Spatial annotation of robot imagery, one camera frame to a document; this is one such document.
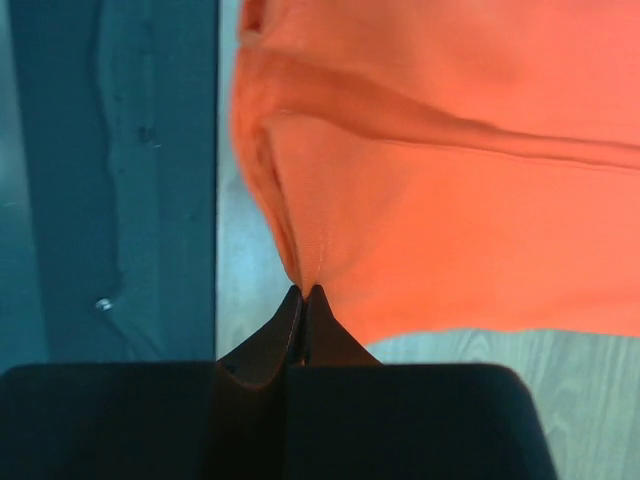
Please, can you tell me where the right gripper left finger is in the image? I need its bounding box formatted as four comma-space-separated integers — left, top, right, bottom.
1, 288, 303, 479

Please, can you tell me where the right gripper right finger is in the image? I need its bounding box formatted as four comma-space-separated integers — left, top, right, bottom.
287, 287, 557, 479

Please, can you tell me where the orange t shirt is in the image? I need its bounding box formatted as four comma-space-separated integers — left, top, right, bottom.
230, 1, 639, 343

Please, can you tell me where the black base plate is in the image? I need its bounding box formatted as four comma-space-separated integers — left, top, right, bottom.
1, 1, 219, 367

